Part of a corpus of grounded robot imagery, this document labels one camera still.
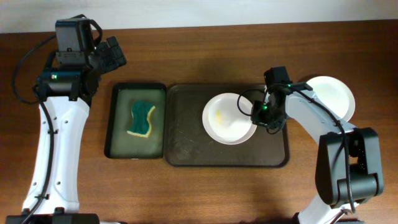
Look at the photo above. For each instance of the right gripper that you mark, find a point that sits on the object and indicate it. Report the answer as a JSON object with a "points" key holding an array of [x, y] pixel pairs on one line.
{"points": [[257, 119]]}

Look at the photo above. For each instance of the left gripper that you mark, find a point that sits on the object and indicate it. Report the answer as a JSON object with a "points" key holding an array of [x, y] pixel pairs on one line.
{"points": [[112, 62]]}

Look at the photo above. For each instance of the cream white plate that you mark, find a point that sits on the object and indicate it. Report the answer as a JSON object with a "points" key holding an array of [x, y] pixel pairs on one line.
{"points": [[225, 119]]}

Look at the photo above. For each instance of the white plate with yellow stain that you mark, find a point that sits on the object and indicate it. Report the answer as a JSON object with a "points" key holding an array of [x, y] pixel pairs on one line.
{"points": [[335, 95]]}

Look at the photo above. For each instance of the green and yellow sponge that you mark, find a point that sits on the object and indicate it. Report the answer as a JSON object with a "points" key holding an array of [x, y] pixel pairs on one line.
{"points": [[141, 112]]}

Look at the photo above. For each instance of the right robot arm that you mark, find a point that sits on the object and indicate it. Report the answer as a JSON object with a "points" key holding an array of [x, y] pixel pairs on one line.
{"points": [[348, 171]]}

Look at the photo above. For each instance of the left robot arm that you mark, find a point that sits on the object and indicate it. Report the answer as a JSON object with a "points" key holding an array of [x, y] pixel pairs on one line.
{"points": [[64, 93]]}

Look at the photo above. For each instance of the dark green water tray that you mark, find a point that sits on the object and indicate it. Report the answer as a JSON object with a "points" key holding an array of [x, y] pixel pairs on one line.
{"points": [[121, 145]]}

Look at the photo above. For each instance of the brown serving tray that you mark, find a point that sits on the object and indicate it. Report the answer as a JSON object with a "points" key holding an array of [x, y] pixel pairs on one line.
{"points": [[187, 144]]}

